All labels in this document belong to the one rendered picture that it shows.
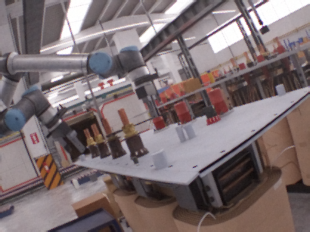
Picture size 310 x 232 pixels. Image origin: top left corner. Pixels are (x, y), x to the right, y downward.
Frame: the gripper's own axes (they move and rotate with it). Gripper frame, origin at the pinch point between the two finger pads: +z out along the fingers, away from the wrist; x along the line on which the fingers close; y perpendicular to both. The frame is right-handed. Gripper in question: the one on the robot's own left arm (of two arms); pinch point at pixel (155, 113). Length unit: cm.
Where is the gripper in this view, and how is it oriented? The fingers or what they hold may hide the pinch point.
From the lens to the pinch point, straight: 121.6
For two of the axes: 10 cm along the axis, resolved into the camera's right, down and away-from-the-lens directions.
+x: -3.1, 1.5, -9.4
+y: -8.7, 3.5, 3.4
